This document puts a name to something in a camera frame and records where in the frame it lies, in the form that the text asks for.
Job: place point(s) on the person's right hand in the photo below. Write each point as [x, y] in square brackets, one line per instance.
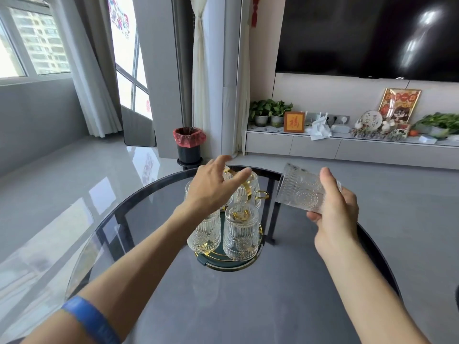
[339, 222]

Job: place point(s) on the person's left hand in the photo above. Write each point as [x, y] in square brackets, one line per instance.
[206, 189]

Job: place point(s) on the person's right thumb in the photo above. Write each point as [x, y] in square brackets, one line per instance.
[327, 184]

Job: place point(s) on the person's left thumb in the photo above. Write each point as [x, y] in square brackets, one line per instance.
[239, 179]

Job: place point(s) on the clear embossed drinking glass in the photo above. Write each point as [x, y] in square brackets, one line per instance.
[248, 191]
[299, 191]
[205, 234]
[241, 232]

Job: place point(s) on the person's left forearm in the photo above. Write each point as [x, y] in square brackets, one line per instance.
[136, 268]

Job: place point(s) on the person's right forearm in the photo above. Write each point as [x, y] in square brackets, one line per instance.
[365, 297]

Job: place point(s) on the grey television cabinet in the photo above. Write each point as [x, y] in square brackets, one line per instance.
[340, 148]

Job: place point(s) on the crumpled white tissue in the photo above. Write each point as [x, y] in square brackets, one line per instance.
[319, 131]

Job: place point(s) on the black bin with red bag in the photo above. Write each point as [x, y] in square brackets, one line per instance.
[189, 145]

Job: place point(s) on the small red framed picture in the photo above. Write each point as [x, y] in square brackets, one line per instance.
[294, 122]

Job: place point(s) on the potted green plant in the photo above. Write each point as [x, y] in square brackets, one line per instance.
[261, 111]
[279, 112]

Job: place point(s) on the row of small figurines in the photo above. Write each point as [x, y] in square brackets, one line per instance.
[380, 134]

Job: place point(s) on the round white decor plate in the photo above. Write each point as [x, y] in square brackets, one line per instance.
[372, 119]

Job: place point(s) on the gold glass rack green tray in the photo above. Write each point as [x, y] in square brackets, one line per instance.
[233, 265]

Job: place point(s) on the gold framed cartoon picture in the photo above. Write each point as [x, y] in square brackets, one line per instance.
[400, 105]

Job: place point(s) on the small white box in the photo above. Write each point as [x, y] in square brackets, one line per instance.
[427, 139]

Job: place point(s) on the white sheer curtain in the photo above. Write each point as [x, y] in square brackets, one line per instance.
[200, 75]

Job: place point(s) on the leafy green plant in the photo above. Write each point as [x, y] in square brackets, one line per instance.
[439, 123]

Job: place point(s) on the glass door with red decals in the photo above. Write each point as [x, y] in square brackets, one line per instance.
[131, 75]

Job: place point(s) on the black flat television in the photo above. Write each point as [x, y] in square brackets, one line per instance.
[358, 35]

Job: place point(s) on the red hanging knot ornament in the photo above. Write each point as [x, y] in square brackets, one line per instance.
[255, 10]

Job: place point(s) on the grey curtain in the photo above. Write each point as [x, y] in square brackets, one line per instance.
[93, 68]

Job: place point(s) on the blue wristband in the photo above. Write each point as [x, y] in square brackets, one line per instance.
[94, 320]

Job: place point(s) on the white framed window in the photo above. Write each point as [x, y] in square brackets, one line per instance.
[32, 35]

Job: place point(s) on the grey wall socket strip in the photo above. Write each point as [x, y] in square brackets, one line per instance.
[337, 119]

